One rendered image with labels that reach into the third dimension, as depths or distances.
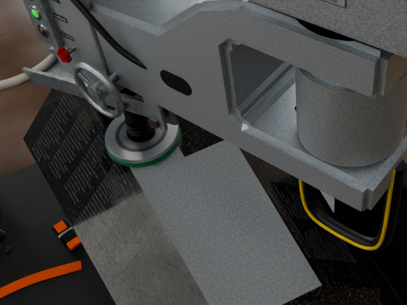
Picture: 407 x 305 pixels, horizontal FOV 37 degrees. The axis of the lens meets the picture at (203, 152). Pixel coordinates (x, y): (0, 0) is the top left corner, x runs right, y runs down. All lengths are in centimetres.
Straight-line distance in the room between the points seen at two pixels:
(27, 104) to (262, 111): 233
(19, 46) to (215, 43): 283
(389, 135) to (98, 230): 100
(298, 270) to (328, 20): 77
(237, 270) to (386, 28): 83
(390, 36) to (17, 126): 268
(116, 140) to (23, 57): 203
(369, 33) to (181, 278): 88
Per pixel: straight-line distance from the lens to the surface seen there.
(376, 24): 79
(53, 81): 183
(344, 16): 81
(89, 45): 139
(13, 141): 323
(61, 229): 273
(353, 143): 103
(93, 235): 182
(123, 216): 171
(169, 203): 160
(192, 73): 116
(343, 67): 90
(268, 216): 154
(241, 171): 164
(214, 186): 162
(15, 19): 406
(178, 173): 166
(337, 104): 97
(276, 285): 144
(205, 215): 156
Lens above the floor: 213
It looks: 48 degrees down
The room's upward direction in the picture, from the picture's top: 12 degrees counter-clockwise
